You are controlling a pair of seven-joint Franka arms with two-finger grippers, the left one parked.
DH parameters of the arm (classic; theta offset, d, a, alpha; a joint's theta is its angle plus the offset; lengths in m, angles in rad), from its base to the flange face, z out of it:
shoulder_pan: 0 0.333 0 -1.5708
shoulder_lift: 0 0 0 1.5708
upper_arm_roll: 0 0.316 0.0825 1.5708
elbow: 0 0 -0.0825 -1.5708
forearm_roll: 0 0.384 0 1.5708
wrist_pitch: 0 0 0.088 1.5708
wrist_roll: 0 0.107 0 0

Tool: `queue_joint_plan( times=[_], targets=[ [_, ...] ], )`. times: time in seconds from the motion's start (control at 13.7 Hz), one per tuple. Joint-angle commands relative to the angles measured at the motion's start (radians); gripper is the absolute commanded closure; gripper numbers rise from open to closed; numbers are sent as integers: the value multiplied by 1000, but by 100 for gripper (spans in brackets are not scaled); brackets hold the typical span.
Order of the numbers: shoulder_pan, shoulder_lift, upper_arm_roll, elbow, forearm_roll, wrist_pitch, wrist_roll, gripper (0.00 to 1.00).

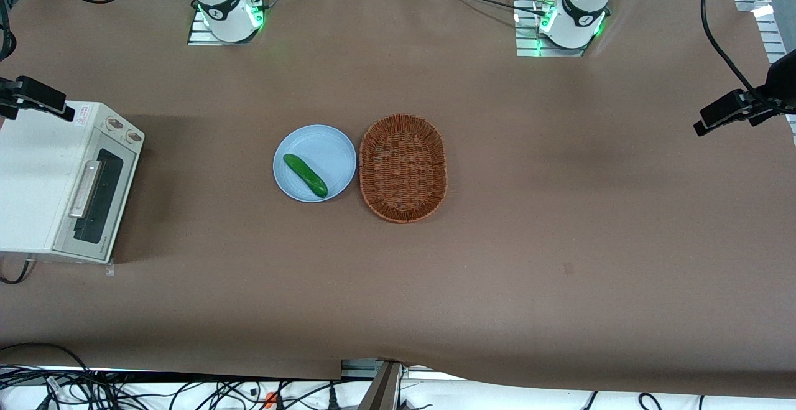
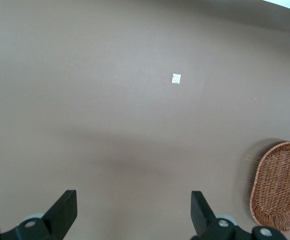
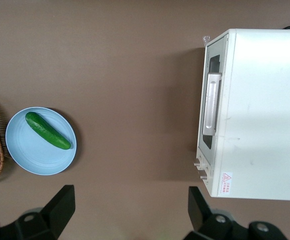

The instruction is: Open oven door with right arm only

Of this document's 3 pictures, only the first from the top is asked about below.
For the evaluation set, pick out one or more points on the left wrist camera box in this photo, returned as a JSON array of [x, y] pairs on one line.
[[721, 112]]

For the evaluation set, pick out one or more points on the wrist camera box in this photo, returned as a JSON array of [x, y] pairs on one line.
[[721, 112], [43, 97]]

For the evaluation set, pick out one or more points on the white toaster oven body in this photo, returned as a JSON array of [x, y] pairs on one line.
[[31, 180]]

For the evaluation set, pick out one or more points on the clear acrylic stopper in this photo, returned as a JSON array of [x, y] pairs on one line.
[[110, 269]]

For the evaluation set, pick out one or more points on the slotted aluminium extrusion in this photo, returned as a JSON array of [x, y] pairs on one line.
[[774, 40]]

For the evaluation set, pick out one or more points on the small aluminium corner bracket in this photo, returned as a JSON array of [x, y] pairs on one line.
[[749, 0]]

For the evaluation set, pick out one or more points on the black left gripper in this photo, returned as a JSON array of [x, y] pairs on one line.
[[780, 82]]

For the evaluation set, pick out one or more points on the brown paper table cover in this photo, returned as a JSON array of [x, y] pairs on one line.
[[559, 211]]

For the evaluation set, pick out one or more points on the green cucumber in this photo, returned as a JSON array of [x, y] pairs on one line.
[[305, 175]]

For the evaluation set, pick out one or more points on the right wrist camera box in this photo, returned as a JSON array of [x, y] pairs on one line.
[[43, 97]]

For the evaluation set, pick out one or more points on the dark diagonal frame beam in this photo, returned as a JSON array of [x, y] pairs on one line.
[[382, 391]]

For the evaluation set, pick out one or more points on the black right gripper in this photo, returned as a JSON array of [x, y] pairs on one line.
[[5, 93]]

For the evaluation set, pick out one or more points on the brown wicker basket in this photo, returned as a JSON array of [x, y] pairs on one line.
[[403, 170]]

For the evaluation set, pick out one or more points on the light blue plate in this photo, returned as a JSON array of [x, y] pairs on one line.
[[323, 149]]

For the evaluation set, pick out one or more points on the round oven knob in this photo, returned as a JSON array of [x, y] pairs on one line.
[[114, 124], [134, 137]]

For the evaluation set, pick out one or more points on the pink warning sticker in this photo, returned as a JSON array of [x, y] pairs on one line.
[[84, 114]]

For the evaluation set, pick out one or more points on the silver frame bracket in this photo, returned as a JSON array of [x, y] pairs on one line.
[[357, 368]]

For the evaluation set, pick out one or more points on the aluminium left arm base plate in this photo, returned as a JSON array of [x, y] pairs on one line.
[[525, 43]]

